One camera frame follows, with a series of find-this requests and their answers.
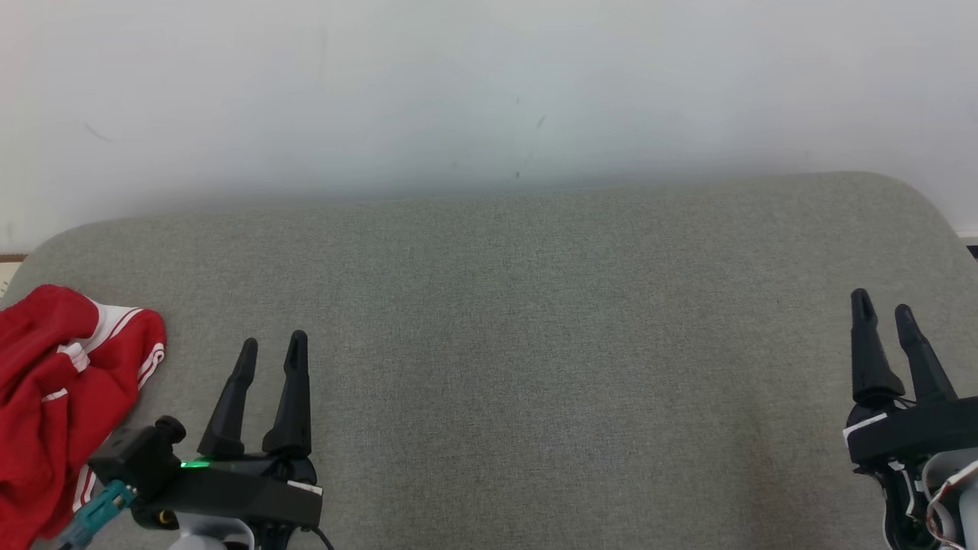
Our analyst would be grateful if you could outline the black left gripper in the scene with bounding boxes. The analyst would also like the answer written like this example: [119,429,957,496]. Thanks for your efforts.
[131,330,323,532]

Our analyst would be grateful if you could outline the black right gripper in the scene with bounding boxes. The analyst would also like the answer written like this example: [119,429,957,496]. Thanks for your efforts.
[843,289,978,468]

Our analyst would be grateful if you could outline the red white basketball jersey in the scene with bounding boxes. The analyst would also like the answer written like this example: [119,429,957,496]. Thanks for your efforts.
[0,284,167,550]

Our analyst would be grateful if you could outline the thin red white wires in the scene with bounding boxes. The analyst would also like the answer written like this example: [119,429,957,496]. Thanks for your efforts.
[921,458,978,550]

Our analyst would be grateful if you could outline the teal left camera connector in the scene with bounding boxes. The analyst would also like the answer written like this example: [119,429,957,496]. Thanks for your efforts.
[57,480,138,550]

